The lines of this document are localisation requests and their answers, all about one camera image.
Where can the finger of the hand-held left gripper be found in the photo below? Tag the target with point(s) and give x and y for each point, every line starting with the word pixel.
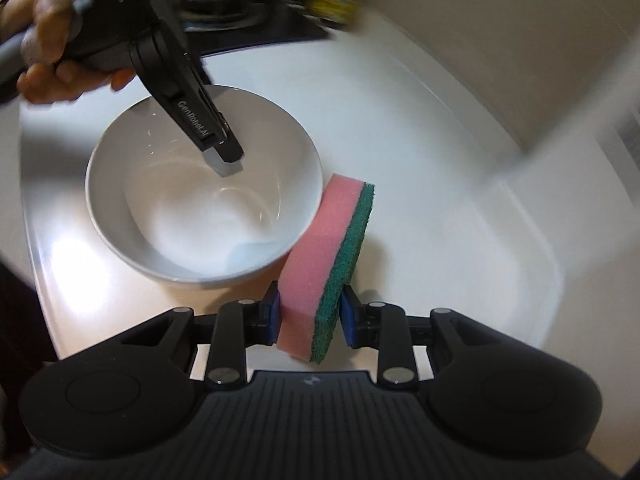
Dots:
pixel 200 115

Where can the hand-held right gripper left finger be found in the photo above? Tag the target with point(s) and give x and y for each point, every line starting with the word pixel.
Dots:
pixel 273 317

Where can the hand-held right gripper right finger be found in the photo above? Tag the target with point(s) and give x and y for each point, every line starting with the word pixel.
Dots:
pixel 349 322

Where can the pink and green sponge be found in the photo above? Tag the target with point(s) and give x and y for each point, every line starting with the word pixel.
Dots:
pixel 315 270

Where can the white bowl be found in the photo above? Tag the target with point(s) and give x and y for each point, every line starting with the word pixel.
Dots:
pixel 190 230

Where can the person's left hand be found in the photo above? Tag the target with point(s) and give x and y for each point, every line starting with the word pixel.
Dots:
pixel 47 25

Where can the gas stove burner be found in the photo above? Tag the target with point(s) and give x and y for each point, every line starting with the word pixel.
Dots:
pixel 225 7

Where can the black gas stove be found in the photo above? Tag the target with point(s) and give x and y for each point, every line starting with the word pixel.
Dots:
pixel 280 30

